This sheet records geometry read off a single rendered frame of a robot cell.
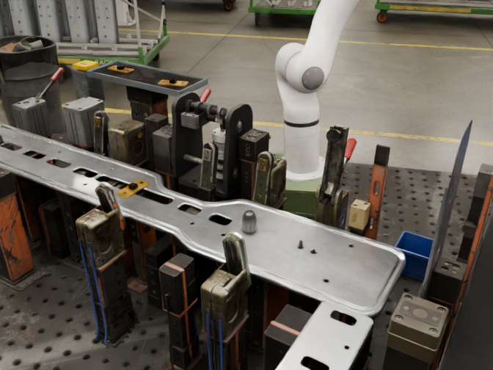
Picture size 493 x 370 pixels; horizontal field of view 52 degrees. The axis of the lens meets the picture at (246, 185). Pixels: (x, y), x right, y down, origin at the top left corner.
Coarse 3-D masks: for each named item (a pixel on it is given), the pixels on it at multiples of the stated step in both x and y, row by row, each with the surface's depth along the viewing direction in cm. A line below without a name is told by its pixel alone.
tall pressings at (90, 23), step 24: (0, 0) 510; (24, 0) 505; (48, 0) 499; (72, 0) 497; (96, 0) 494; (0, 24) 518; (24, 24) 513; (48, 24) 510; (72, 24) 508; (96, 24) 511
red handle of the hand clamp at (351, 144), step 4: (348, 140) 118; (352, 140) 118; (356, 140) 118; (348, 144) 117; (352, 144) 117; (356, 144) 118; (348, 148) 117; (352, 148) 117; (348, 152) 116; (352, 152) 117; (348, 156) 116; (344, 160) 116; (348, 160) 117; (344, 164) 116; (344, 168) 116; (332, 184) 114; (328, 188) 113; (332, 188) 113; (324, 192) 114; (328, 192) 113; (328, 196) 114
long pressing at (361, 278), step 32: (0, 128) 160; (0, 160) 141; (32, 160) 141; (64, 160) 141; (96, 160) 141; (64, 192) 128; (160, 192) 126; (160, 224) 114; (288, 224) 114; (320, 224) 113; (224, 256) 104; (256, 256) 104; (288, 256) 104; (320, 256) 104; (352, 256) 104; (384, 256) 104; (288, 288) 96; (320, 288) 96; (352, 288) 96; (384, 288) 96
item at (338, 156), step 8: (336, 128) 108; (344, 128) 106; (328, 136) 106; (336, 136) 105; (344, 136) 107; (328, 144) 109; (336, 144) 109; (344, 144) 108; (328, 152) 110; (336, 152) 110; (344, 152) 110; (328, 160) 110; (336, 160) 110; (328, 168) 112; (336, 168) 110; (328, 176) 113; (336, 176) 110; (336, 184) 111
